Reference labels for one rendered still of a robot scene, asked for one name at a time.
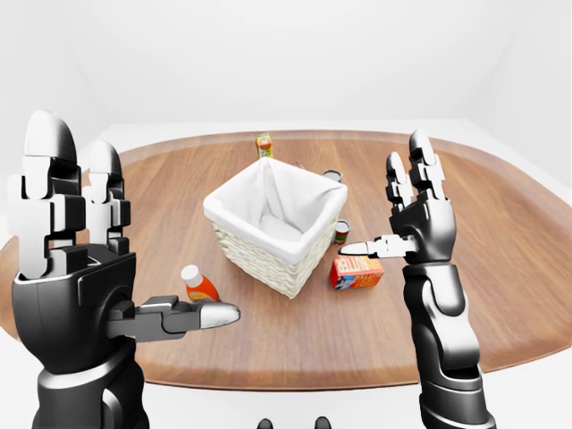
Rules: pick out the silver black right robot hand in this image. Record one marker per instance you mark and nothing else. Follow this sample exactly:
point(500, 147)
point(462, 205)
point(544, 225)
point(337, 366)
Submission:
point(429, 228)

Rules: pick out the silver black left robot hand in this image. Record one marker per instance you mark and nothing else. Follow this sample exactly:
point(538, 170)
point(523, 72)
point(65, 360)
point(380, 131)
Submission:
point(71, 286)

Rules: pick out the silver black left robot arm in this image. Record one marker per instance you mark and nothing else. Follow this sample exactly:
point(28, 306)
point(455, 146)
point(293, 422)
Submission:
point(94, 393)

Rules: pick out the orange butter box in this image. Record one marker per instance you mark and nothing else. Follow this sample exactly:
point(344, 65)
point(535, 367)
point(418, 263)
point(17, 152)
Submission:
point(357, 275)

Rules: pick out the white wicker basket with liner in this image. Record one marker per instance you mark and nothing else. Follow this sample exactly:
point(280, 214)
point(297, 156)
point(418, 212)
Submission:
point(277, 219)

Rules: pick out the red and green labelled tin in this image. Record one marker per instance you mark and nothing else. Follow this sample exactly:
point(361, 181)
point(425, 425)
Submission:
point(342, 233)

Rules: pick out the silver tin with open top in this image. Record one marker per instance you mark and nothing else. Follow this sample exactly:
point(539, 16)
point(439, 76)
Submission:
point(333, 175)

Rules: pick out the orange bottle with white cap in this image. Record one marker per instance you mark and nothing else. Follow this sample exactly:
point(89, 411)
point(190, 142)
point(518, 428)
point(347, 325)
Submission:
point(201, 287)

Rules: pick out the small dark rounded shape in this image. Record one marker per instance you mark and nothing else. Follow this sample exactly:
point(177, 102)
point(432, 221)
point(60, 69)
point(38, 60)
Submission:
point(265, 423)
point(322, 422)

